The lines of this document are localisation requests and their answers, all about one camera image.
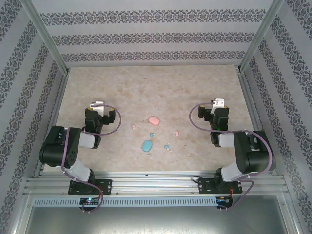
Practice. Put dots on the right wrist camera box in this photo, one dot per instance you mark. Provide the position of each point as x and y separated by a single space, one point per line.
219 102

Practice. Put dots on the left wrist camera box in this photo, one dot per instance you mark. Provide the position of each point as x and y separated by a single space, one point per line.
98 104

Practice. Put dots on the blue earbud charging case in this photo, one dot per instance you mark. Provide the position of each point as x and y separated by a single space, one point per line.
147 146

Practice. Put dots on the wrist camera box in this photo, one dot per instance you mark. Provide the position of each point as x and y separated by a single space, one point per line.
219 102
98 104

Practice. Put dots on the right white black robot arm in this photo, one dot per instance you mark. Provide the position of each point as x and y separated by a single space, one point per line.
256 151

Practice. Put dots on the aluminium side rail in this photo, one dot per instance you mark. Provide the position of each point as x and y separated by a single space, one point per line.
54 109
253 97

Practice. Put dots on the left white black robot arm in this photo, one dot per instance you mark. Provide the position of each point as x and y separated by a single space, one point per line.
61 146

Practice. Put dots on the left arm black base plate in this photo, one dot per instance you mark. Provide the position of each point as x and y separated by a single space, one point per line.
104 186

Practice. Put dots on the pink earbud charging case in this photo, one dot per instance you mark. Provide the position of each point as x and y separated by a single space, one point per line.
154 120

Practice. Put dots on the aluminium frame post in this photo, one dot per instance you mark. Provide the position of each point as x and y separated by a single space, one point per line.
259 36
47 36

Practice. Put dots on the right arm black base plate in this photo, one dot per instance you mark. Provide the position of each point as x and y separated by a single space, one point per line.
204 186

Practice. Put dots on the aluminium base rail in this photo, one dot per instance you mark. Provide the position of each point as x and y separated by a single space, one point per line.
156 181

